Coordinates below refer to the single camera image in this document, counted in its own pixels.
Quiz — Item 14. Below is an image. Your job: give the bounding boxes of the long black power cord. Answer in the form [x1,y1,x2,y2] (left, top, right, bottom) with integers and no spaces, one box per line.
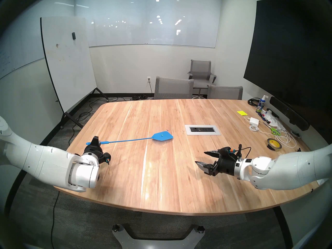
[68,97,130,146]

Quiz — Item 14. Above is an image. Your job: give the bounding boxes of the glass wall board with handwriting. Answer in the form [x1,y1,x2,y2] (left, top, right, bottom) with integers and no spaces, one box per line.
[0,0,75,80]

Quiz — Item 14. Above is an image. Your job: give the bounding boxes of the white charging cable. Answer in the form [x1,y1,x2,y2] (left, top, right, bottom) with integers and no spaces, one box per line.
[244,117,297,148]

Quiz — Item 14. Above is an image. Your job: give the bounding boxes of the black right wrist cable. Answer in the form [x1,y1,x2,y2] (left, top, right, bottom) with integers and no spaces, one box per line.
[235,144,251,159]

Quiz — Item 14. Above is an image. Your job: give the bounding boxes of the silver table power outlet box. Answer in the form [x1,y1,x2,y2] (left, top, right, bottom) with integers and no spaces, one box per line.
[185,125,221,136]

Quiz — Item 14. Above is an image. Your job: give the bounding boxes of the large black wall screen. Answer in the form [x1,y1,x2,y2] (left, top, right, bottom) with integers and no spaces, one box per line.
[243,0,332,144]

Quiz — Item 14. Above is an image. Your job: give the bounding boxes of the clear bag of markers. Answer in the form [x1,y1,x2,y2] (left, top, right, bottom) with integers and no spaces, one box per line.
[260,109,286,129]

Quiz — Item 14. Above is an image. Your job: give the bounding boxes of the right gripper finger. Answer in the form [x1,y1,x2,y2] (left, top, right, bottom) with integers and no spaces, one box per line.
[194,161,218,176]
[203,149,222,158]

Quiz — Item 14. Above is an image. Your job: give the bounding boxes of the mobile whiteboard on black stand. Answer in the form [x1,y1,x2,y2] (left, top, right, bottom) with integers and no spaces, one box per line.
[40,17,109,129]

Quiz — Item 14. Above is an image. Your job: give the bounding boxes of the blue plastic fly swatter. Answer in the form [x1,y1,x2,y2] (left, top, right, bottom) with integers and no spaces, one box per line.
[86,131,174,146]

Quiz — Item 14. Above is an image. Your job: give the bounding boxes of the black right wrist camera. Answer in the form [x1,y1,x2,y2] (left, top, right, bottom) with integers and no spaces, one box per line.
[220,147,237,157]

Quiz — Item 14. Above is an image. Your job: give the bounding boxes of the thin black floor cord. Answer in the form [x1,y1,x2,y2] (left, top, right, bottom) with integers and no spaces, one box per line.
[51,191,60,249]

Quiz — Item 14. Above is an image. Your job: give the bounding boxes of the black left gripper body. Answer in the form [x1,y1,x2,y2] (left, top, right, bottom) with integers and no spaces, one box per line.
[83,145,105,164]

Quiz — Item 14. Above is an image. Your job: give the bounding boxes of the green handled scissors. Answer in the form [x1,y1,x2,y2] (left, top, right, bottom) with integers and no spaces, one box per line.
[262,122,281,136]

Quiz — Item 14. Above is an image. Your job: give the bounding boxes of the large glass wall whiteboard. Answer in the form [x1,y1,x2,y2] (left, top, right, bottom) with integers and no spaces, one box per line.
[75,0,222,49]

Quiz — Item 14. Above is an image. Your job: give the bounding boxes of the black video sound bar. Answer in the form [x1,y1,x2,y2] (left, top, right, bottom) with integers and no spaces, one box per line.
[269,96,310,131]

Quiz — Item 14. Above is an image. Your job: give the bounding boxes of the black and yellow tape roll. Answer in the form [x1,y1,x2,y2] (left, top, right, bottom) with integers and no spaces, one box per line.
[266,138,282,151]

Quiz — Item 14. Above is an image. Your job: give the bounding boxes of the grey mesh office chair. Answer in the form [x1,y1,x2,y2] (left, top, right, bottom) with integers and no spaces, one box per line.
[207,85,243,100]
[154,76,194,100]

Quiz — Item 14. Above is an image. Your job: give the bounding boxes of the whiteboard cleaner spray bottle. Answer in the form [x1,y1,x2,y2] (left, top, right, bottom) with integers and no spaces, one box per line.
[256,95,269,113]

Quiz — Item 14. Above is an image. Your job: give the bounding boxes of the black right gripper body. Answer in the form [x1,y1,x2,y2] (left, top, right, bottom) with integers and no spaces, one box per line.
[214,156,238,176]

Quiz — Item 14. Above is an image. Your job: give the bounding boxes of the grey office chair with armrests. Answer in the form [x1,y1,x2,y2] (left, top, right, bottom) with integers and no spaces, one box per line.
[187,60,217,98]

